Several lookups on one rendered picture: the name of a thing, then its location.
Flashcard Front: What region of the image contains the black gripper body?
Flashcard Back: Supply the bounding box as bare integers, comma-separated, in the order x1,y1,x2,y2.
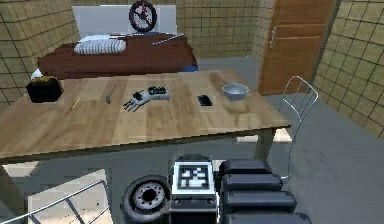
121,175,172,224

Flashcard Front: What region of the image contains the wooden table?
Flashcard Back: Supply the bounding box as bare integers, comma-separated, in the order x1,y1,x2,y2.
0,69,292,217

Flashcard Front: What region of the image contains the black phone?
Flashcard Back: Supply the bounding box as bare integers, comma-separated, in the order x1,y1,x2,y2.
197,94,213,108

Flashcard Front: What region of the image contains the grey bowl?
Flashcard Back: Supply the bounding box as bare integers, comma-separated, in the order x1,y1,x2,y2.
221,82,250,101

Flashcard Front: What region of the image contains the brown bed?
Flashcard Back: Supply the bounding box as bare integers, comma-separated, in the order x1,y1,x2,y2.
36,4,200,80

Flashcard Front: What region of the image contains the black yellow box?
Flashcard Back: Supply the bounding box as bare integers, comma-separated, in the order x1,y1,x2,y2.
25,75,64,104

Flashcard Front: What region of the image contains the striped white pillow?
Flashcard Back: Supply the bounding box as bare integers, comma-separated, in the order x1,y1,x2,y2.
73,38,128,55

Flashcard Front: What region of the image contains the brown wooden door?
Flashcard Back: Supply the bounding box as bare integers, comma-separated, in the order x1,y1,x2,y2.
257,0,337,97

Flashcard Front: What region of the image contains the grey wire chair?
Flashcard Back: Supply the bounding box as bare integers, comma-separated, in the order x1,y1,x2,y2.
278,75,319,183
0,179,113,224

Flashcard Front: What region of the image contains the grey door handle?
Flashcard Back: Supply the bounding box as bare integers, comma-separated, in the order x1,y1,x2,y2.
270,26,278,50

